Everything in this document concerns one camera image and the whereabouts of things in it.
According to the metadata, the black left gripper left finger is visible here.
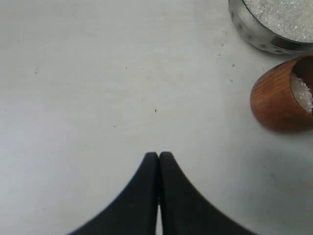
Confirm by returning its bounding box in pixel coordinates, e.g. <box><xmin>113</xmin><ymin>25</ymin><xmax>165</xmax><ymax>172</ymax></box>
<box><xmin>71</xmin><ymin>152</ymin><xmax>158</xmax><ymax>235</ymax></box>

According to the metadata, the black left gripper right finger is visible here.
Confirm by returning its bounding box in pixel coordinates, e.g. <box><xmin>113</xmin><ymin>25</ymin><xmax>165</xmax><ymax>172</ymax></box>
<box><xmin>159</xmin><ymin>152</ymin><xmax>247</xmax><ymax>235</ymax></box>

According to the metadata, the brown wooden cup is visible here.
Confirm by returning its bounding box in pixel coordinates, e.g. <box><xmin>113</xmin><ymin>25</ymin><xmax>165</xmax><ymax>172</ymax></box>
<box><xmin>250</xmin><ymin>54</ymin><xmax>313</xmax><ymax>133</ymax></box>

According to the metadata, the steel bowl of rice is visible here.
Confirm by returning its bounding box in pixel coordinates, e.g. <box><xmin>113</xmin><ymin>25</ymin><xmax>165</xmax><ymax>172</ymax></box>
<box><xmin>228</xmin><ymin>0</ymin><xmax>313</xmax><ymax>54</ymax></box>

